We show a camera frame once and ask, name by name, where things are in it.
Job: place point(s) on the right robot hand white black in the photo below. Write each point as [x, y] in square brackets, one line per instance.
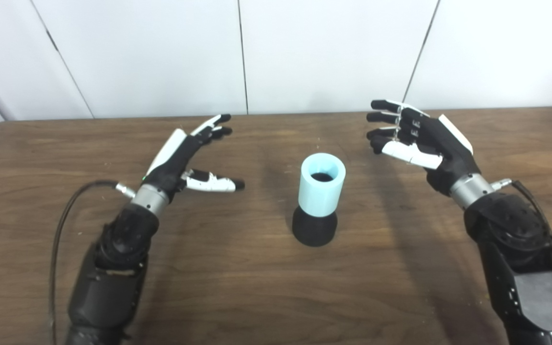
[441, 143]

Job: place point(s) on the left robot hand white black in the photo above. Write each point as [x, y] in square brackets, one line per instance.
[173, 163]

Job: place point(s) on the black funnel-shaped nozzle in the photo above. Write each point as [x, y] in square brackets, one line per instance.
[314, 231]

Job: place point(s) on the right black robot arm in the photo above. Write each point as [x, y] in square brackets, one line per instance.
[520, 258]

